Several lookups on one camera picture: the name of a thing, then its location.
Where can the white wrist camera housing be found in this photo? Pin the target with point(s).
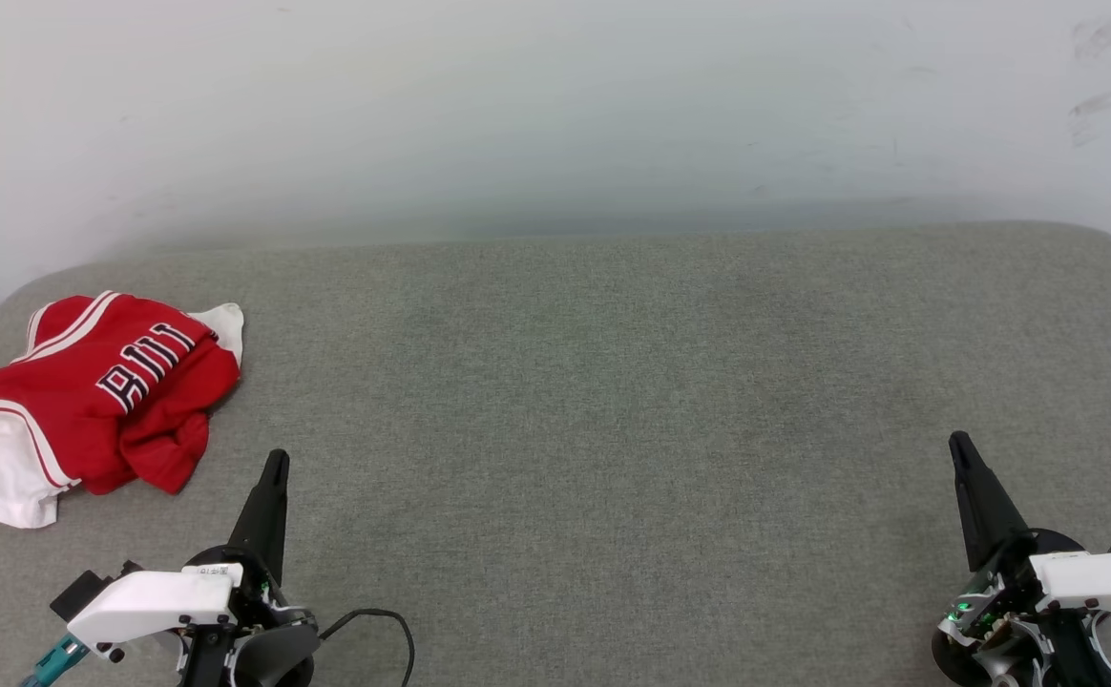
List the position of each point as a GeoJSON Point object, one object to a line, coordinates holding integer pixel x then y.
{"type": "Point", "coordinates": [150, 601]}
{"type": "Point", "coordinates": [1100, 577]}

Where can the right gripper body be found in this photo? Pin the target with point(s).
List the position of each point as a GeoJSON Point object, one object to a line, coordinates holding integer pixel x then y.
{"type": "Point", "coordinates": [1004, 620]}

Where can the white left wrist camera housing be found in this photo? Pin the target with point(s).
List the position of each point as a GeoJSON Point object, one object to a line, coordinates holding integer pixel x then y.
{"type": "Point", "coordinates": [150, 601]}

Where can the red and white jersey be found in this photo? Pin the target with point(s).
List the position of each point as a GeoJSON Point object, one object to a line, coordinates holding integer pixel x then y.
{"type": "Point", "coordinates": [159, 420]}

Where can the black connector block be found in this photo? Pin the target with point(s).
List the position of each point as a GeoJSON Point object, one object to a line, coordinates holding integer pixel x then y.
{"type": "Point", "coordinates": [88, 587]}

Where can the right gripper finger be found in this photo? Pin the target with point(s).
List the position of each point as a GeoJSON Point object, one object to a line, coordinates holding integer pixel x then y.
{"type": "Point", "coordinates": [974, 525]}
{"type": "Point", "coordinates": [999, 515]}

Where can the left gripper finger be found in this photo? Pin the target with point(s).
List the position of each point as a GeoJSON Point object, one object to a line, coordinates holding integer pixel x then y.
{"type": "Point", "coordinates": [277, 534]}
{"type": "Point", "coordinates": [255, 525]}

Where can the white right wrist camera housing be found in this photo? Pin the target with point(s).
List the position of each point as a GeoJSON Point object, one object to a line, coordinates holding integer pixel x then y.
{"type": "Point", "coordinates": [1100, 577]}

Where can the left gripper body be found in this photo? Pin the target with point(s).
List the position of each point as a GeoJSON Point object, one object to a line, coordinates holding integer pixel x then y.
{"type": "Point", "coordinates": [269, 639]}

